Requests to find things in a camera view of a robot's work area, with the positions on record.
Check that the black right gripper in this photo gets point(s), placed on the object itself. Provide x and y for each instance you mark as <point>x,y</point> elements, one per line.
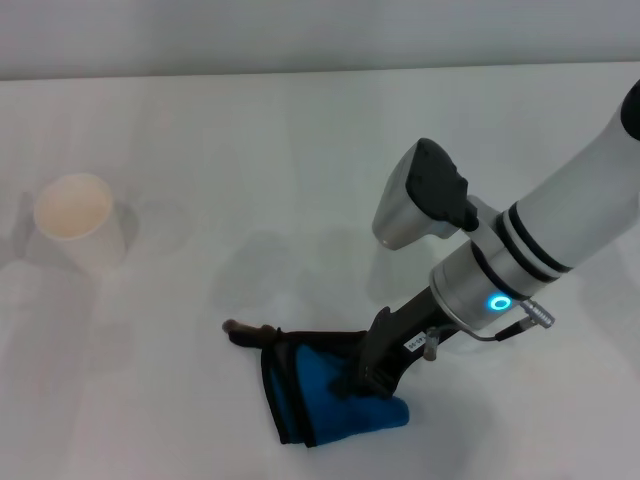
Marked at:
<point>400,335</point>

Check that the blue rag with black trim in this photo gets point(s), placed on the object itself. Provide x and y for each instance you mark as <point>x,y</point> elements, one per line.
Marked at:
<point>345,405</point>

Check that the white paper cup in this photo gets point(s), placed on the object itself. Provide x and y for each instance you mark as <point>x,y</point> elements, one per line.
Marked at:
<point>80,220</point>

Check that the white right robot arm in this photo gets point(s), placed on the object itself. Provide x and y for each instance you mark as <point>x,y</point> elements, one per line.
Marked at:
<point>550,225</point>

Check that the black water stain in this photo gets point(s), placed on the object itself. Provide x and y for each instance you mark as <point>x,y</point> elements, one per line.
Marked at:
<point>240,330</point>

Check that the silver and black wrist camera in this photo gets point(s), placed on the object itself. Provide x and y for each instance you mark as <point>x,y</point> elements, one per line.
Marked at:
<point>425,195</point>

